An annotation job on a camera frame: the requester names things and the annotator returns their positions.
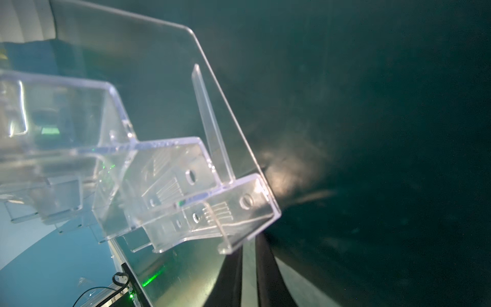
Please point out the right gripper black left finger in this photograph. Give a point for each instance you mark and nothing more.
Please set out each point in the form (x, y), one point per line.
(227, 290)

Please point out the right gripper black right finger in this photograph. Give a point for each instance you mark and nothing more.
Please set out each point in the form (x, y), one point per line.
(271, 287)

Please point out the clear acrylic card organizer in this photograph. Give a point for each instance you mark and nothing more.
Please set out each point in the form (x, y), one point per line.
(115, 121)

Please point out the aluminium rail front frame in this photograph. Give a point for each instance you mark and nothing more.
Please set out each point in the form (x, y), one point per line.
(124, 290)

